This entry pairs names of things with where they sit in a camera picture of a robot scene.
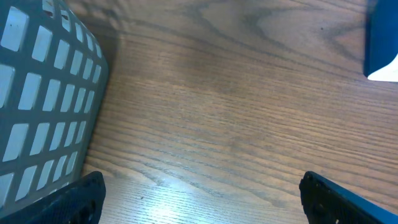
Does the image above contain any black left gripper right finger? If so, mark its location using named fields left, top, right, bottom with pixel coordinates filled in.
left=299, top=171, right=397, bottom=224

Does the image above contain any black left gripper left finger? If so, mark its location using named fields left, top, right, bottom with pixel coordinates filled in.
left=1, top=171, right=106, bottom=224

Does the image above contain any white barcode scanner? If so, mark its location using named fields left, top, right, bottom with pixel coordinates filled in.
left=363, top=0, right=397, bottom=82

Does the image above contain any dark mesh plastic basket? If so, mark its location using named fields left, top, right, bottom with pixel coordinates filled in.
left=1, top=0, right=109, bottom=216

